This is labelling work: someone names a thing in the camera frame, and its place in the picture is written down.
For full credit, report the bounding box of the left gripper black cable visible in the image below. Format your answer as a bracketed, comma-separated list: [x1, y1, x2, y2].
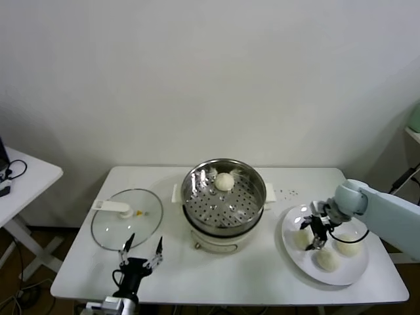
[112, 268, 125, 296]

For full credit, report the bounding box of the white shelf board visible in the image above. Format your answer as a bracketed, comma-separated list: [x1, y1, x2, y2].
[404, 126, 420, 145]

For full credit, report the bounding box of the white folding side table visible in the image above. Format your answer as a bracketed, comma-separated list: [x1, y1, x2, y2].
[0, 146, 64, 283]

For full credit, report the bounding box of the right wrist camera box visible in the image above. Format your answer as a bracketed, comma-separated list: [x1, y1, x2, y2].
[310, 200, 331, 215]

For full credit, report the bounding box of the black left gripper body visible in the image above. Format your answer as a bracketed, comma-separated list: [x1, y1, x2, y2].
[121, 258, 148, 296]

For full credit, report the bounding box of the white electric pot base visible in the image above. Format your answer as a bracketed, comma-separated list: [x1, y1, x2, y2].
[182, 201, 273, 255]

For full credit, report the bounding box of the white round plate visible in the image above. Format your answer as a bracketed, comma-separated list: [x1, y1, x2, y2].
[281, 204, 369, 285]

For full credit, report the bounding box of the glass lid white handle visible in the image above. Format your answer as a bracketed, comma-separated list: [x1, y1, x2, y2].
[90, 188, 164, 252]

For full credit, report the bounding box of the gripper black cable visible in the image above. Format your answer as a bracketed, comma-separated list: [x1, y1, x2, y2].
[112, 268, 125, 296]
[327, 226, 370, 244]

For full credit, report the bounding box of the black looped cable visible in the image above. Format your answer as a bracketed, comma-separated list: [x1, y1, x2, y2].
[5, 159, 28, 180]

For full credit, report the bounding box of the steel perforated steamer basket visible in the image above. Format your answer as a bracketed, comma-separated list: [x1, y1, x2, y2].
[171, 158, 276, 233]

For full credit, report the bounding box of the dark device on side table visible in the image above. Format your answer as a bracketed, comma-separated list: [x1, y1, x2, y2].
[0, 136, 10, 171]

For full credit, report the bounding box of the white stand base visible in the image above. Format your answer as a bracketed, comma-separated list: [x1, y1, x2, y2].
[390, 251, 416, 265]

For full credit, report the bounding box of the white floor cable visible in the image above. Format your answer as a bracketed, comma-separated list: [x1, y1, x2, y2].
[12, 278, 53, 298]

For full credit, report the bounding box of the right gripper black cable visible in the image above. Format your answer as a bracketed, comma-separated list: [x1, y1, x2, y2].
[327, 226, 370, 244]

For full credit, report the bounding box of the white steamed baozi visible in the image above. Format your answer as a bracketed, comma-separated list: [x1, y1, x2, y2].
[335, 233, 363, 257]
[315, 248, 341, 273]
[215, 173, 234, 192]
[293, 230, 313, 249]

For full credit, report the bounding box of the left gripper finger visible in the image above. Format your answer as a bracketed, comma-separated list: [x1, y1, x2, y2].
[118, 233, 135, 266]
[144, 236, 164, 270]

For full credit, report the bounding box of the pale green object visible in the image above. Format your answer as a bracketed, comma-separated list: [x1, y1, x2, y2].
[406, 101, 420, 132]

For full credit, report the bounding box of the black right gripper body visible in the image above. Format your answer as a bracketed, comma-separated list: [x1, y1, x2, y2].
[310, 215, 331, 243]

